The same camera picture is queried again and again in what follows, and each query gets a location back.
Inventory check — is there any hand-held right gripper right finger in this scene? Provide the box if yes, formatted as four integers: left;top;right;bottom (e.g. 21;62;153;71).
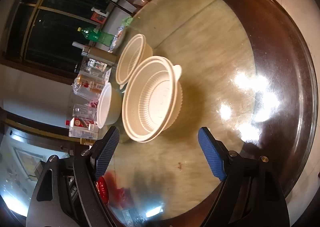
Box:
198;127;290;227

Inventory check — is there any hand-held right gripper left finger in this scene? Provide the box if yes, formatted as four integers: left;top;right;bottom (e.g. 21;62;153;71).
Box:
26;126;120;227

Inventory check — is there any red scalloped plate with sticker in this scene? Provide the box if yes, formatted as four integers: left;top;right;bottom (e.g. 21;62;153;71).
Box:
96;176;111;205

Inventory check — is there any white paper bowl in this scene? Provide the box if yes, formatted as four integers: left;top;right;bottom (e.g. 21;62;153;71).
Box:
96;82;121;129

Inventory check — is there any cream ribbed bowl with tab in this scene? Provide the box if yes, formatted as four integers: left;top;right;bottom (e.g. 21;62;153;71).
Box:
122;56;183;142

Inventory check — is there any cream ribbed plastic bowl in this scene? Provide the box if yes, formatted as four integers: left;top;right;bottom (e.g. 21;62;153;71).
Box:
116;34;153;85

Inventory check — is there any clear glass pitcher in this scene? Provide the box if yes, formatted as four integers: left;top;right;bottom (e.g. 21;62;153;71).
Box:
72;103;98;120

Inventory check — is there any clear bag with orange jar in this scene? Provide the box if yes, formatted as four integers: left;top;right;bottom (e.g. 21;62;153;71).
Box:
72;72;108;100

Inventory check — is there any stainless steel thermos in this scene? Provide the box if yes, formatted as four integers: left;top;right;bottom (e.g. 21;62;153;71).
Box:
81;46;118;67

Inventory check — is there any patterned plate with food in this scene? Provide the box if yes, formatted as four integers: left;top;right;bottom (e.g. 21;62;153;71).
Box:
109;16;133;52

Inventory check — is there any green plastic bottle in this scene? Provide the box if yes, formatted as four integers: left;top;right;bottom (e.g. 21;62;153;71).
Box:
78;27;112;45

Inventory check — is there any red box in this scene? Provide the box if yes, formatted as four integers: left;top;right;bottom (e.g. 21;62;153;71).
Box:
90;12;106;24

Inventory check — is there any dark window with wooden frame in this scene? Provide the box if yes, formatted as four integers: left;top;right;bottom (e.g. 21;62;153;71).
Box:
0;0;140;77

